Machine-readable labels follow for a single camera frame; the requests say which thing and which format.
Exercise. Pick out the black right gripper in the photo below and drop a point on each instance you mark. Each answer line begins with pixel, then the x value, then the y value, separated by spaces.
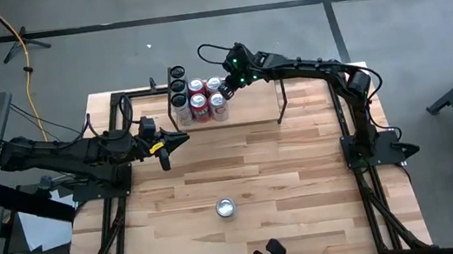
pixel 240 68

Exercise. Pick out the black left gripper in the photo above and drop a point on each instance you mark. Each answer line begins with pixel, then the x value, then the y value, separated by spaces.
pixel 148 126

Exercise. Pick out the silver Diet Coke can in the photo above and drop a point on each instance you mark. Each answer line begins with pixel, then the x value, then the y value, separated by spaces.
pixel 217 100
pixel 225 207

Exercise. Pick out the red cola can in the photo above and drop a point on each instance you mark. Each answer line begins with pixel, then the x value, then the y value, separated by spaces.
pixel 195 86
pixel 198 101

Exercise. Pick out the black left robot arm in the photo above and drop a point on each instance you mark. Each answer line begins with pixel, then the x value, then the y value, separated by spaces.
pixel 59 155

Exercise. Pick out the wooden shelf with black legs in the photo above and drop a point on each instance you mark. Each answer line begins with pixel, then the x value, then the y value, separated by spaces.
pixel 259 105

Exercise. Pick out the yellow tape label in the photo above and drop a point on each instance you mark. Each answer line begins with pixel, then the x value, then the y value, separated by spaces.
pixel 156 147

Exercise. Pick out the black table clamp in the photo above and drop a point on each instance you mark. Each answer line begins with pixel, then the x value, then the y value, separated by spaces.
pixel 153 85

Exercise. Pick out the white paper sheet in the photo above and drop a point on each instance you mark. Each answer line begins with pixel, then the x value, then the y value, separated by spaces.
pixel 45 232
pixel 59 196

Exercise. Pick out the black flat bar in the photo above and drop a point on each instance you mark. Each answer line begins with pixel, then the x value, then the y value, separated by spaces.
pixel 30 203

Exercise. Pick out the black tripod stand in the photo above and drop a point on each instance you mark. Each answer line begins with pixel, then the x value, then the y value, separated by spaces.
pixel 24 39

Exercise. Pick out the black aluminium table frame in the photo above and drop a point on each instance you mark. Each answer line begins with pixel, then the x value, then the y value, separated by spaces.
pixel 325 175

